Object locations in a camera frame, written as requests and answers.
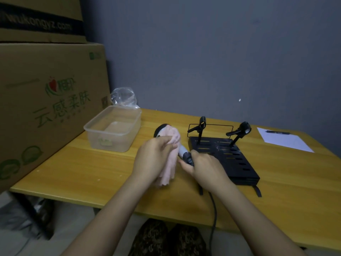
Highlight black power cable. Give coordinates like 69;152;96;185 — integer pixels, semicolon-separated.
208;192;218;256

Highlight black grey hair dryer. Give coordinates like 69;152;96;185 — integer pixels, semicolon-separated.
154;124;195;167

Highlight person's left forearm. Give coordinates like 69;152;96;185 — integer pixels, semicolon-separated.
61;173;158;256

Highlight pink cloth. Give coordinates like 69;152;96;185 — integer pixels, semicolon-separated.
153;126;182;187

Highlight person's patterned trousers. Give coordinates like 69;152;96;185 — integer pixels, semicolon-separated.
128;218;208;256

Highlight person's left hand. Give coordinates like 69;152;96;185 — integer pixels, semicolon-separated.
132;136;179;185

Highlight black clamp with round head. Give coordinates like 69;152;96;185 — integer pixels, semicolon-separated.
226;121;252;147

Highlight large green-printed cardboard box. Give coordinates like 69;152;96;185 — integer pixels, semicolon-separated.
0;42;111;193

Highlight black wire frame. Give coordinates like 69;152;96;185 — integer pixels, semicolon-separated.
187;124;234;138

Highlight white paper sheet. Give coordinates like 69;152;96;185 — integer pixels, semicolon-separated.
257;127;315;153

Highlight black table leg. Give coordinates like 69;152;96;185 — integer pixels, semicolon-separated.
10;191;55;241

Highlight person's right hand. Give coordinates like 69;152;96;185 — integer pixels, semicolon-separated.
178;150;233;195

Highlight clear plastic container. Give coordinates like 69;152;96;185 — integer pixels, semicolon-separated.
83;105;142;153

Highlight cardboard box with black band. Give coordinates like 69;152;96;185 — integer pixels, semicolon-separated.
0;0;87;44

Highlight person's right forearm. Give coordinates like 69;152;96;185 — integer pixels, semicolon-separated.
210;181;307;256

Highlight black slotted stand base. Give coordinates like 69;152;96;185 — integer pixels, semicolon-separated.
188;136;260;186

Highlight clear plastic bag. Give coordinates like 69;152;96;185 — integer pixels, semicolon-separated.
110;87;140;109

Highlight black clamp with narrow head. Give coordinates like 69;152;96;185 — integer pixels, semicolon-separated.
187;116;207;146

